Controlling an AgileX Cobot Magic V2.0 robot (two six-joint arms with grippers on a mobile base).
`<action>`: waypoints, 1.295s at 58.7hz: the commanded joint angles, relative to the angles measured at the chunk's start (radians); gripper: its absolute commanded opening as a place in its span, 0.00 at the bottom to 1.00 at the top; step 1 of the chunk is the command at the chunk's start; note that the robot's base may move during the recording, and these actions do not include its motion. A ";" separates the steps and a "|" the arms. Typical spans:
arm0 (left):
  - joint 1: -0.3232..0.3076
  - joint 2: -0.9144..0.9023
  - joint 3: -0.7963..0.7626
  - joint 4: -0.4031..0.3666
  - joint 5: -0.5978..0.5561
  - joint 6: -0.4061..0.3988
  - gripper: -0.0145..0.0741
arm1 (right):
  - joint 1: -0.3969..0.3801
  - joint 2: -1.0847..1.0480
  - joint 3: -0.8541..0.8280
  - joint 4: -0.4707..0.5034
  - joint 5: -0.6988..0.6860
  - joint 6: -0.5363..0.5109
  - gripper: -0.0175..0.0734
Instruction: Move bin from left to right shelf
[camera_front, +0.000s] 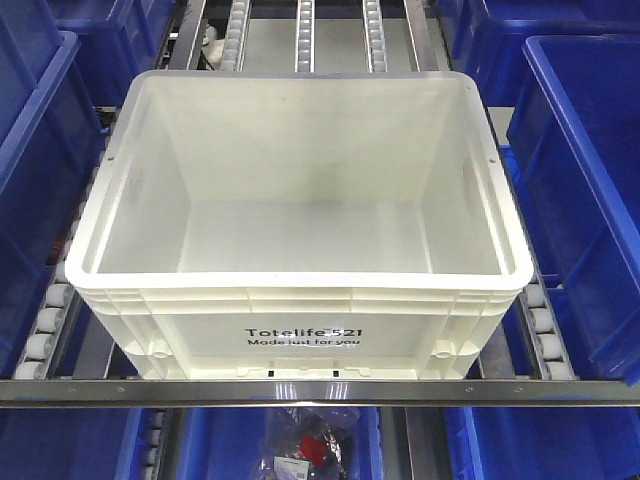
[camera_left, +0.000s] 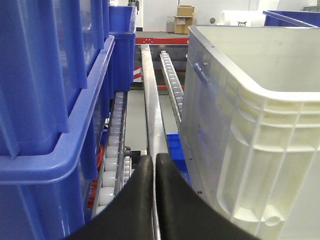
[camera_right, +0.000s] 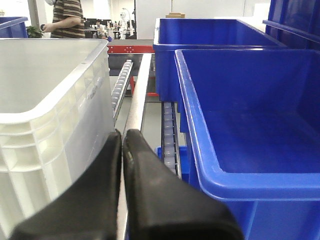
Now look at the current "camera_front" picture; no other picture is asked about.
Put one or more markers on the white plastic tote bin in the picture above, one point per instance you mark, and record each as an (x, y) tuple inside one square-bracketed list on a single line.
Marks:
[(301, 226)]

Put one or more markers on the blue bin lower middle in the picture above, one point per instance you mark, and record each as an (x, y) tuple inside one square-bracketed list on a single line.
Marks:
[(224, 443)]

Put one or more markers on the blue bin upper right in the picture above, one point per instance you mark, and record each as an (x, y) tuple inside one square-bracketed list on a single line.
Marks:
[(485, 38)]

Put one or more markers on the blue bin lower right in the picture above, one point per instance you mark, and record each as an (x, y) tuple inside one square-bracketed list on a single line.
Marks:
[(543, 442)]

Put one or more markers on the blue bin right shelf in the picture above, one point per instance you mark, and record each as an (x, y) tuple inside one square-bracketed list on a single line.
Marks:
[(575, 135)]

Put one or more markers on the blue bin shelf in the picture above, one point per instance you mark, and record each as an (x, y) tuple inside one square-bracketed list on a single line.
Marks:
[(50, 138), (575, 135)]

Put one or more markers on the blue bin upper left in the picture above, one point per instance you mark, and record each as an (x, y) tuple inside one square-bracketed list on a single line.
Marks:
[(119, 39)]

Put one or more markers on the blue bin left shelf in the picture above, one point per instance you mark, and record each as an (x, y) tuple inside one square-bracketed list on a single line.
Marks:
[(50, 138)]

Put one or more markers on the plastic bag with parts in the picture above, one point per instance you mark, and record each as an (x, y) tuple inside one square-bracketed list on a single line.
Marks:
[(307, 443)]

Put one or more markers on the back roller track right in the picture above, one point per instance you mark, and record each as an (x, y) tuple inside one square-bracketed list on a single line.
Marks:
[(374, 36)]

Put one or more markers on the roller track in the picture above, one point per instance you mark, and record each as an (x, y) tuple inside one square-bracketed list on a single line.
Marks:
[(53, 323), (304, 38), (374, 36), (236, 33), (545, 343)]

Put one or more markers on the back roller track left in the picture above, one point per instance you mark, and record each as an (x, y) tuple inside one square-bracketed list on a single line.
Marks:
[(236, 33)]

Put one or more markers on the back roller track middle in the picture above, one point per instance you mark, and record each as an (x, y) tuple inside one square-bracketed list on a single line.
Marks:
[(304, 38)]

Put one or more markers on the metal shelf front rail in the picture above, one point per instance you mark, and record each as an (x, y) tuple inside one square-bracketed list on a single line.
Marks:
[(147, 393)]

